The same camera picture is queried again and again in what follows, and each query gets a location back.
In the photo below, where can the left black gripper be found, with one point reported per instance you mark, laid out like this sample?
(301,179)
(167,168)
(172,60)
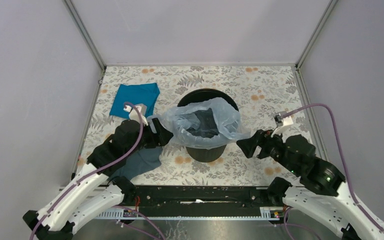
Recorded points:
(164,135)

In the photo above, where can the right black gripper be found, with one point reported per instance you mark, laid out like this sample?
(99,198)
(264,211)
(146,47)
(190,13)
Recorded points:
(261,138)

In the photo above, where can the light blue trash bag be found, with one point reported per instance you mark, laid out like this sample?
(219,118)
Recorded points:
(176,119)

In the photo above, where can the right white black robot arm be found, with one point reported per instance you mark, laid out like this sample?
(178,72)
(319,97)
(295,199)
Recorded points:
(346,216)

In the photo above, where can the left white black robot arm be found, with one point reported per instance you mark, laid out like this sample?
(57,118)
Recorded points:
(94,188)

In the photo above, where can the grey blue trash bag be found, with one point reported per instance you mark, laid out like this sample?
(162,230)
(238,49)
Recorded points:
(140,162)

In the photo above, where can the bright blue trash bag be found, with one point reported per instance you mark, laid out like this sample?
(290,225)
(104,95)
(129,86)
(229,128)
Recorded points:
(146,94)

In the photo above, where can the floral patterned table mat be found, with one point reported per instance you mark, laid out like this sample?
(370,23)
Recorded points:
(258,91)

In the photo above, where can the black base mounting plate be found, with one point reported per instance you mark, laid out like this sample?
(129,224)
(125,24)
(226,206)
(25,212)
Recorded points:
(152,196)

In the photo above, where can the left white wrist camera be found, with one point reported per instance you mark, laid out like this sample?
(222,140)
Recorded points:
(137,113)

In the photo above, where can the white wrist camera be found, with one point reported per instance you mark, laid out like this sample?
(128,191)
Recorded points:
(282,123)
(137,113)

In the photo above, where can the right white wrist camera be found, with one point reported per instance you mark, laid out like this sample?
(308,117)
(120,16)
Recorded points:
(282,123)

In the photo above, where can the white slotted cable duct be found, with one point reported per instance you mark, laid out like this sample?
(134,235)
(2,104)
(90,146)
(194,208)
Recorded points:
(213,212)

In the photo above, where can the left aluminium frame post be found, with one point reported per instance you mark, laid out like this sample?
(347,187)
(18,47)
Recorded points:
(73,12)

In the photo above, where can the aluminium frame post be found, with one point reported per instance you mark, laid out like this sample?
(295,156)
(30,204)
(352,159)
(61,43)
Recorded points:
(73,12)
(317,31)

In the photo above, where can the right aluminium frame post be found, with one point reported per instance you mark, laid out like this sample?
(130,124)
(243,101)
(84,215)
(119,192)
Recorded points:
(317,31)

